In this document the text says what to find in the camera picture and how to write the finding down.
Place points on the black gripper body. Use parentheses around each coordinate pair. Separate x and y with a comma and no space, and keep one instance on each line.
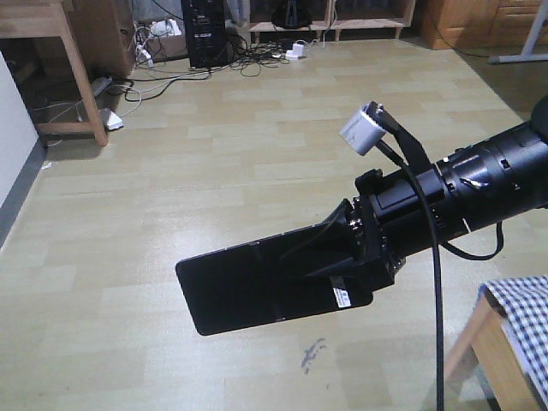
(400,214)

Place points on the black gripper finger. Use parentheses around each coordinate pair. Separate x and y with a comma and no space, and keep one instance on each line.
(322,249)

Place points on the black computer tower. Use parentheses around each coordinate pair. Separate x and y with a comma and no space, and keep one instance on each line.
(205,33)

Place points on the low wooden shelf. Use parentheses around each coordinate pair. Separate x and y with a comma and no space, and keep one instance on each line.
(336,16)

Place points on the black foldable smartphone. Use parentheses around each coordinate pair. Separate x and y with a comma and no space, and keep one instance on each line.
(244,286)

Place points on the wooden cabinet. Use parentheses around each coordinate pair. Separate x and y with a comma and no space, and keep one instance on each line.
(472,24)

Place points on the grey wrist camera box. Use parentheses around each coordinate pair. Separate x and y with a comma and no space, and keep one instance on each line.
(361,131)

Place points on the black white checkered bedsheet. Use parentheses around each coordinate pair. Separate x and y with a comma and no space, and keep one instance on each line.
(524,304)

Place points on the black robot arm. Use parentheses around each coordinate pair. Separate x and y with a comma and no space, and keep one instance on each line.
(423,204)

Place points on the wooden desk leg frame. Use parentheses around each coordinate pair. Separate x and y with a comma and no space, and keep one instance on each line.
(85,37)

